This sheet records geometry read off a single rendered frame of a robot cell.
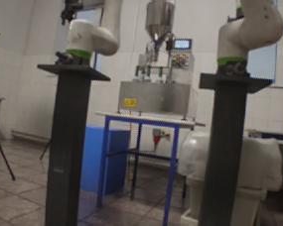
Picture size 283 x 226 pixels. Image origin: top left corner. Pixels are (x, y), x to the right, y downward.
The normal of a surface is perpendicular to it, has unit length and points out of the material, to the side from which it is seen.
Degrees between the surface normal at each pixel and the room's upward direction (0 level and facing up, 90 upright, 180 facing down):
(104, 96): 90
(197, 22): 90
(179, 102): 90
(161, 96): 90
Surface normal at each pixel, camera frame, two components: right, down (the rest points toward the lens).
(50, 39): -0.36, -0.06
